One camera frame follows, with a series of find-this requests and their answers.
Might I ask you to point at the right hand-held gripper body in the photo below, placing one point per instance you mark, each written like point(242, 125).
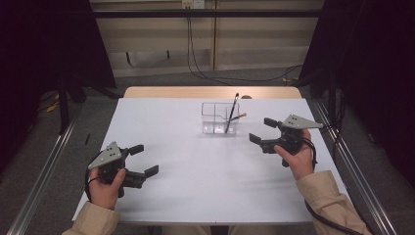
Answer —
point(293, 130)

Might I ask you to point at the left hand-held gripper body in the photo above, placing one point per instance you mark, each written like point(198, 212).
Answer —
point(109, 156)

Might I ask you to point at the makeup brush with orange ferrule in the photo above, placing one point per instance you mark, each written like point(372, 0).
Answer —
point(239, 117)

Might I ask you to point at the black pen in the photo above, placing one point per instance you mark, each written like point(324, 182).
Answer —
point(232, 111)

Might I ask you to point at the clear acrylic organizer box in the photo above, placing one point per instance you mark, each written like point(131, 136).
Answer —
point(213, 124)

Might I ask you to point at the person's right hand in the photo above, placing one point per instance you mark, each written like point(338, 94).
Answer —
point(301, 163)

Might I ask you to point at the person's left hand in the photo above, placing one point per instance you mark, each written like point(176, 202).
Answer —
point(104, 194)

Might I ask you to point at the white table cover sheet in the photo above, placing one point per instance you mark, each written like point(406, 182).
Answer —
point(195, 182)

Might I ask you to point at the wooden table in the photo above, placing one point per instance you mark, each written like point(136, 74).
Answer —
point(182, 92)

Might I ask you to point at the black curtain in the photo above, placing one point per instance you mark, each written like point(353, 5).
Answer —
point(375, 65)
point(42, 49)

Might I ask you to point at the black metal crossbar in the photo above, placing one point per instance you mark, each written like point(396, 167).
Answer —
point(163, 13)

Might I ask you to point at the aluminium floor rail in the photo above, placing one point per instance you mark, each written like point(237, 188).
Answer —
point(359, 176)
point(42, 176)

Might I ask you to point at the white wall outlet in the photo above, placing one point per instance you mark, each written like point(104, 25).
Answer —
point(193, 3)

